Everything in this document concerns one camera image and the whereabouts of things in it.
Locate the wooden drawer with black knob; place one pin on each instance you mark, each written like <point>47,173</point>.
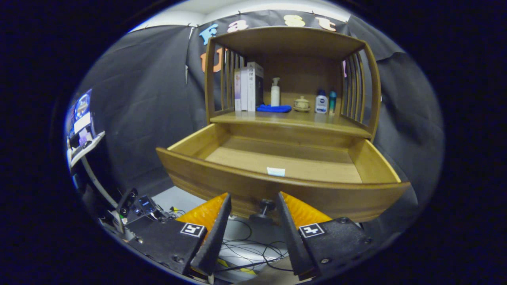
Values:
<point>301,166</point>

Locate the white pump bottle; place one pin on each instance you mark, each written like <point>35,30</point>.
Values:
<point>275,95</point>

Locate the folded blue cloth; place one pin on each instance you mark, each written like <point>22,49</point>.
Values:
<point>273,108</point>

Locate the wooden countertop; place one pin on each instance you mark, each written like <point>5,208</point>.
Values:
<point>309,120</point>

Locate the purple spine book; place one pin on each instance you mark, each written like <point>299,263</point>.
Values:
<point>237,91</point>

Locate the beige lidded ceramic teacup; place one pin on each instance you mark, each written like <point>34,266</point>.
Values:
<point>301,104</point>

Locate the teal slim bottle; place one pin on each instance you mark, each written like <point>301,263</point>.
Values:
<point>332,103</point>

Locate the white lotion bottle blue cap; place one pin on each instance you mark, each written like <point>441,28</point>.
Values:
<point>321,103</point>

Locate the thin white book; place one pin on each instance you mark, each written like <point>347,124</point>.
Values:
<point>244,91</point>

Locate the white and black book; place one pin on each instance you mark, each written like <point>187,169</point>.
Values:
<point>253,87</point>

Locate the wooden cabinet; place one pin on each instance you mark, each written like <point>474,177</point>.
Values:
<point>297,75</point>

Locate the black device with blue display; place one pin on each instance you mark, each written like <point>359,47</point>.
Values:
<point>148,205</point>

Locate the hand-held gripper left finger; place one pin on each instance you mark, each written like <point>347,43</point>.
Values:
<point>216,237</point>

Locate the black backdrop cloth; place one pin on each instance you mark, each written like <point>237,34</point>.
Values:
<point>138,118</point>

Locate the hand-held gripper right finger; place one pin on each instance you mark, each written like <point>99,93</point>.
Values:
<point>291,237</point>

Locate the white side table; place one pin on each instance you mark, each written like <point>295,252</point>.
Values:
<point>87,148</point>

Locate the black round-lens device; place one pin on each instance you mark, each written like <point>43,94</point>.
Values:
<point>126,200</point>

